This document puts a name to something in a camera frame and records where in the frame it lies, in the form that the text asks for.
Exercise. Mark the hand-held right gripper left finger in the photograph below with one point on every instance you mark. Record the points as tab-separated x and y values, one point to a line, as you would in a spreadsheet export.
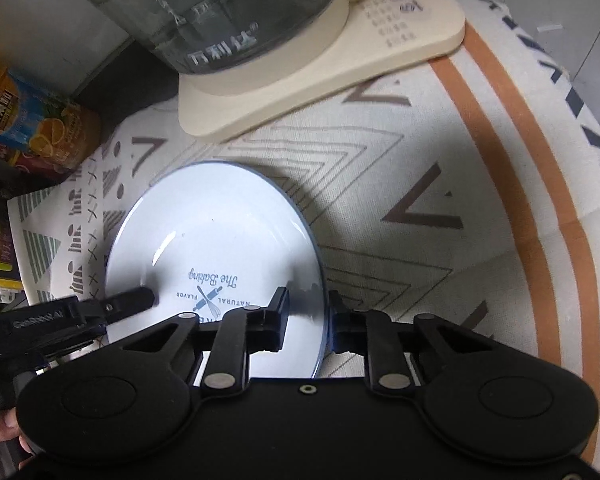
280	316

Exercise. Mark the dark snack packet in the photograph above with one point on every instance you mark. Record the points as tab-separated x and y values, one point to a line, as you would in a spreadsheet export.
0	250

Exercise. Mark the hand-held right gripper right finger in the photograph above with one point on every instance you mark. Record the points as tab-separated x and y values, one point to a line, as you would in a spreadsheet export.
336	331

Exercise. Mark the cream kettle base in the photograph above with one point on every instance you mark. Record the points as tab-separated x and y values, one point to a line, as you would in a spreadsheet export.
330	60

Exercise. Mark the white plate with crossed-utensils print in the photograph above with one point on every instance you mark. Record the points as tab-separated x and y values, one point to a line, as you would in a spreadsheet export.
205	230

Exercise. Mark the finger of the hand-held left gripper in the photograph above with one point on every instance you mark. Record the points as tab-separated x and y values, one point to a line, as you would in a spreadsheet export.
130	302

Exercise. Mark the patterned beige tablecloth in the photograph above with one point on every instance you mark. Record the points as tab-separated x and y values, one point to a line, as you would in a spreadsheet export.
430	260

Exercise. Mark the orange juice bottle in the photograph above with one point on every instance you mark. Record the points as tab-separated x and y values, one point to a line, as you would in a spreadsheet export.
35	125

